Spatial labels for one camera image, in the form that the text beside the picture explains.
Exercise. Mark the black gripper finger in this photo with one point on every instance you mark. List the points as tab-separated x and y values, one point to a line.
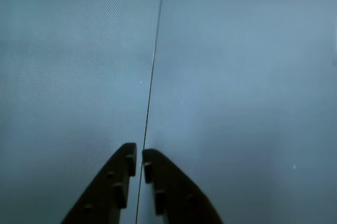
105	189
179	189

